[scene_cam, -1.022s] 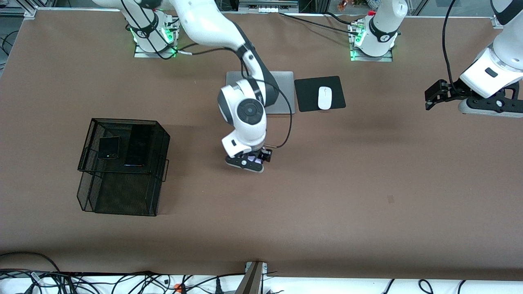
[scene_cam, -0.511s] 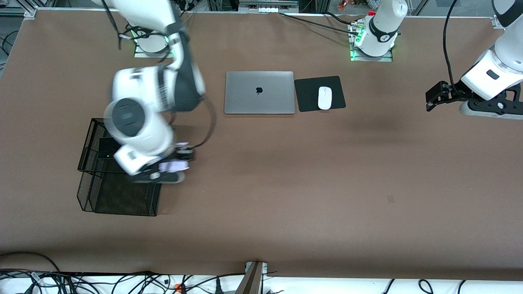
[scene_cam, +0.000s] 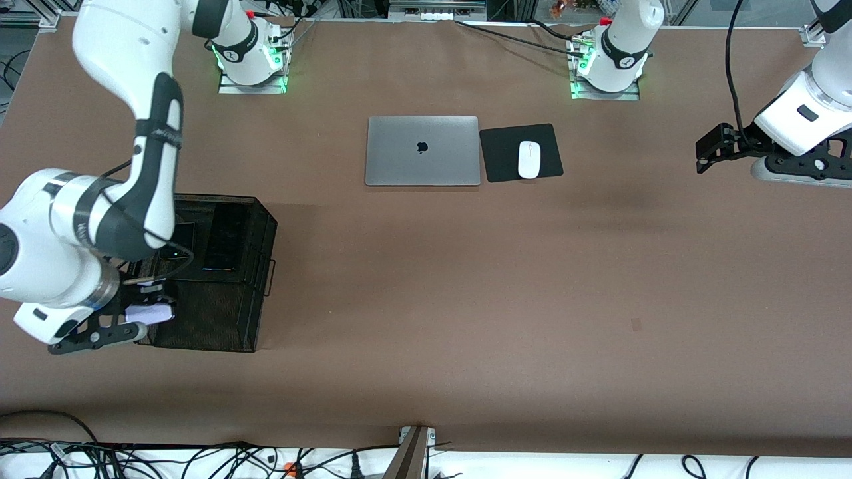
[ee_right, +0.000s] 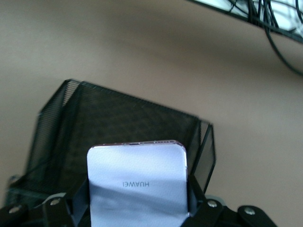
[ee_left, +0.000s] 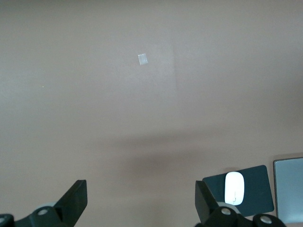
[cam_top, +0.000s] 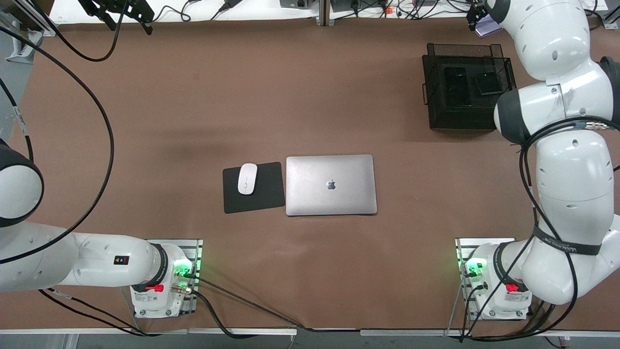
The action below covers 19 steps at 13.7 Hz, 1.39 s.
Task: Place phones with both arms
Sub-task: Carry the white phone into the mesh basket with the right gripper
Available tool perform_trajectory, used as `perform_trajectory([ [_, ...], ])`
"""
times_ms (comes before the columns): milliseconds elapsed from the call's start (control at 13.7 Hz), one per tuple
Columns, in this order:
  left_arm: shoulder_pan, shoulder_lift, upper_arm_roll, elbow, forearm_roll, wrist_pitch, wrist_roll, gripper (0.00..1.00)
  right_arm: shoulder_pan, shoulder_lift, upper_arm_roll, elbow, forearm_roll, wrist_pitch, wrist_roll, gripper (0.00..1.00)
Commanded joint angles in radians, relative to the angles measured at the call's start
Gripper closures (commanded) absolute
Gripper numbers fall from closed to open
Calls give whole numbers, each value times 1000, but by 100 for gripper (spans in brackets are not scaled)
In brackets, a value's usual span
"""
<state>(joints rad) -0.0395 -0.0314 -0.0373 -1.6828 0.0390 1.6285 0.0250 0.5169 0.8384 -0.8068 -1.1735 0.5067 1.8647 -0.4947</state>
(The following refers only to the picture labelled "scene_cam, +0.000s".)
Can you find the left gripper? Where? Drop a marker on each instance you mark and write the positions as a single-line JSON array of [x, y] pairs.
[[740, 142]]

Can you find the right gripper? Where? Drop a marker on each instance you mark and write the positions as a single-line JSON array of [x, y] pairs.
[[135, 272]]

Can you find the lavender flip phone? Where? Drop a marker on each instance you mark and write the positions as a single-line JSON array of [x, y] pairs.
[[152, 313]]

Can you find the small black flip phone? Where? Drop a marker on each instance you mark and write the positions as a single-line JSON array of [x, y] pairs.
[[185, 239]]

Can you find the long black smartphone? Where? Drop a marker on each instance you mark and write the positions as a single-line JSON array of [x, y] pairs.
[[225, 243]]

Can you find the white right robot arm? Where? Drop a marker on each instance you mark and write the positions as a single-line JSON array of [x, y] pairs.
[[113, 53]]

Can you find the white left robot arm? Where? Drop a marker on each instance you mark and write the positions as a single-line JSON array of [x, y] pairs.
[[622, 46]]

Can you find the black mesh two-tier tray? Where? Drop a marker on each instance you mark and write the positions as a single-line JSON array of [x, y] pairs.
[[226, 313]]

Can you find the white computer mouse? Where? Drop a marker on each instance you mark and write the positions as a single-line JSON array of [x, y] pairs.
[[529, 159]]

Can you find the small orange figurine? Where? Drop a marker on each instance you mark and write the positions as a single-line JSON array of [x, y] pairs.
[[558, 9]]

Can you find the black mouse pad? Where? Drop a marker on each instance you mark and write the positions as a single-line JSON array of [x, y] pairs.
[[499, 156]]

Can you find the silver closed laptop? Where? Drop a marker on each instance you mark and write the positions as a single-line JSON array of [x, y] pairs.
[[423, 153]]

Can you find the grey power strip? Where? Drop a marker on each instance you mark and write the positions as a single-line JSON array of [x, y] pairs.
[[436, 8]]

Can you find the aluminium frame corner bracket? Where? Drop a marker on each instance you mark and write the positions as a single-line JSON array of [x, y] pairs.
[[809, 34], [50, 20]]

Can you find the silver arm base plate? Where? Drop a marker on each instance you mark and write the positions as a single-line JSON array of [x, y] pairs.
[[629, 96], [229, 88]]

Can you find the metal table edge bracket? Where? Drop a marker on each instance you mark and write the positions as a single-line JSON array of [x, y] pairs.
[[409, 456]]

